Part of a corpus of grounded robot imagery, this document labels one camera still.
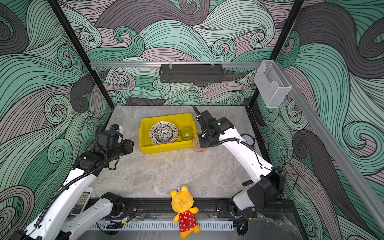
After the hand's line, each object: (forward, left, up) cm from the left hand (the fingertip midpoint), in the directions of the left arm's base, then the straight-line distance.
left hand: (132, 141), depth 74 cm
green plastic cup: (+15, -27, -13) cm, 34 cm away
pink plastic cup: (+9, -34, -19) cm, 40 cm away
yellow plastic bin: (+5, -4, -14) cm, 15 cm away
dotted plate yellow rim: (+16, -20, -18) cm, 31 cm away
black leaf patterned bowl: (+15, -12, -14) cm, 24 cm away
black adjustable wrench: (-13, -62, -20) cm, 67 cm away
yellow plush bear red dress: (-24, -26, -13) cm, 38 cm away
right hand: (+1, -38, -2) cm, 38 cm away
